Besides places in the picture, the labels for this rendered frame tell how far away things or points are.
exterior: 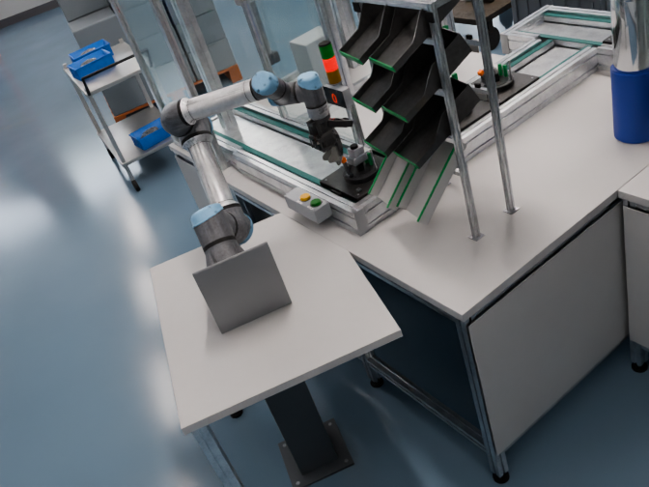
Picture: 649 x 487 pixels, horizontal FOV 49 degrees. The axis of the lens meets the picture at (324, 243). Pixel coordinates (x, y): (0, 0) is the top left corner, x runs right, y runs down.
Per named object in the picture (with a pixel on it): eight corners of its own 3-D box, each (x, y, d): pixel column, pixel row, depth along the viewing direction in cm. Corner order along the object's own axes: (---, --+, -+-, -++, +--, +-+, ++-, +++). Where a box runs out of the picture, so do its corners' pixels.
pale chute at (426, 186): (427, 225, 227) (417, 221, 224) (406, 209, 237) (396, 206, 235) (467, 144, 220) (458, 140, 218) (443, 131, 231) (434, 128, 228)
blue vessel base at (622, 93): (643, 148, 249) (641, 77, 234) (605, 138, 261) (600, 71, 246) (669, 127, 255) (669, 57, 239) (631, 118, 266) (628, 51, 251)
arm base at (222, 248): (208, 272, 227) (196, 245, 229) (210, 283, 242) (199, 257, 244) (251, 255, 231) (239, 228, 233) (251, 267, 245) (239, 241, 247)
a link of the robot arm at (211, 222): (195, 251, 234) (180, 214, 237) (216, 251, 247) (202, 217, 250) (224, 234, 231) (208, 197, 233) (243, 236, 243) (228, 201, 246)
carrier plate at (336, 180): (358, 203, 255) (356, 198, 254) (320, 185, 273) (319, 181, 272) (407, 170, 264) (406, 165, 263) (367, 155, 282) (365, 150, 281)
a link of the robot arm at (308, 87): (297, 71, 243) (321, 68, 240) (307, 100, 249) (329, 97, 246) (291, 82, 237) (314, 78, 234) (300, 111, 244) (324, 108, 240)
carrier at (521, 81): (499, 107, 282) (495, 79, 275) (456, 97, 300) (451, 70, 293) (540, 80, 291) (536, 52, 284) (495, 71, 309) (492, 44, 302)
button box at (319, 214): (319, 224, 261) (314, 211, 258) (288, 208, 277) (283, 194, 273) (333, 214, 264) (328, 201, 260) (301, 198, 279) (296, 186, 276)
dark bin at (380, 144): (387, 157, 228) (374, 144, 223) (367, 145, 238) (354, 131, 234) (445, 91, 227) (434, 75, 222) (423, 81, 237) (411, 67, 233)
